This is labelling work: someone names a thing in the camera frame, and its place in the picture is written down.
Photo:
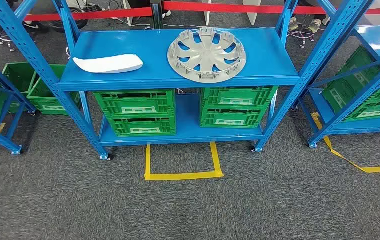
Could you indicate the silver plastic wheel hubcap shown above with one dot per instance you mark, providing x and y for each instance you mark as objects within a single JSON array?
[{"x": 206, "y": 56}]

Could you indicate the yellow floor tape square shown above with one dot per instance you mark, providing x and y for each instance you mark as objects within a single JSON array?
[{"x": 183, "y": 176}]

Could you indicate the white curved plastic panel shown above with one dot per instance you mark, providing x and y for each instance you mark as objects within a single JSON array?
[{"x": 110, "y": 64}]

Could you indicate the person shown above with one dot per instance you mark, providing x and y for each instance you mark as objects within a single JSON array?
[
  {"x": 314, "y": 24},
  {"x": 166, "y": 13},
  {"x": 31, "y": 26}
]

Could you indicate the white desk leg panel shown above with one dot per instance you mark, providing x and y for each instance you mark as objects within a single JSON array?
[
  {"x": 253, "y": 10},
  {"x": 127, "y": 13},
  {"x": 207, "y": 11}
]

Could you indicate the red barrier belt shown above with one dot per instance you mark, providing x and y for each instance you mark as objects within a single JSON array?
[
  {"x": 110, "y": 13},
  {"x": 243, "y": 7}
]

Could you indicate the black round stool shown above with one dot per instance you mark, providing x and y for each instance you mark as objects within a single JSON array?
[
  {"x": 49, "y": 26},
  {"x": 301, "y": 34},
  {"x": 0, "y": 33}
]

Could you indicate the black barrier post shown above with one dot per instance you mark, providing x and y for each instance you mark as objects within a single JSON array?
[{"x": 157, "y": 13}]

